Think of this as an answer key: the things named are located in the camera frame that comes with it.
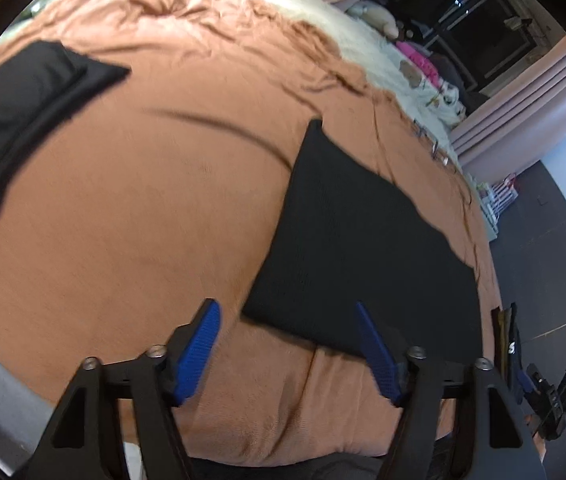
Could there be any black folded garment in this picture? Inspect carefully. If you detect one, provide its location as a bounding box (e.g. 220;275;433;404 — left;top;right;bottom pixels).
505;302;522;391

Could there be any striped bag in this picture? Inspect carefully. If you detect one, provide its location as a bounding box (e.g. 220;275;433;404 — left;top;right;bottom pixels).
490;172;520;211

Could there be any black cloth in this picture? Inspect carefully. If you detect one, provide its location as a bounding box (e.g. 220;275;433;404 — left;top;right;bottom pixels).
0;40;131;256

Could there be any orange blanket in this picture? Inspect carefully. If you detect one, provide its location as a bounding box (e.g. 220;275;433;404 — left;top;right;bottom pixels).
0;0;504;466

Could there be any yellow folded garment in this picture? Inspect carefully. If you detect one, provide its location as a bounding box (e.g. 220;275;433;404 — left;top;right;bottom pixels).
492;307;508;361

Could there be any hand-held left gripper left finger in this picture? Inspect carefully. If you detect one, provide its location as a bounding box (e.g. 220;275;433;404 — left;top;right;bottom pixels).
16;298;222;480

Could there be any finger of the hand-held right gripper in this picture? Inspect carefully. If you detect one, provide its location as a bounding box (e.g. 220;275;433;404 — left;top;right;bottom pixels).
515;372;535;404

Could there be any cream blanket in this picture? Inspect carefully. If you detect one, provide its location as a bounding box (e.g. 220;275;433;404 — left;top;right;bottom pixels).
243;0;464;171

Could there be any beige plush toy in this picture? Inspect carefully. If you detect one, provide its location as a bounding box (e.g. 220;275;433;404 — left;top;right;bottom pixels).
352;0;400;39

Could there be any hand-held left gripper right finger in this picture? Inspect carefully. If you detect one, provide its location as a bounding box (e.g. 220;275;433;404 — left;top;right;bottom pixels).
354;301;548;480

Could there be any black knit garment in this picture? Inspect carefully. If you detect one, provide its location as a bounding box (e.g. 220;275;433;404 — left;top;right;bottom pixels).
240;119;484;361

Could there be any white printed cloth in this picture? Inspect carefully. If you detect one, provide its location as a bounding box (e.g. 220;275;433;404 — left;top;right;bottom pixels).
427;81;464;129

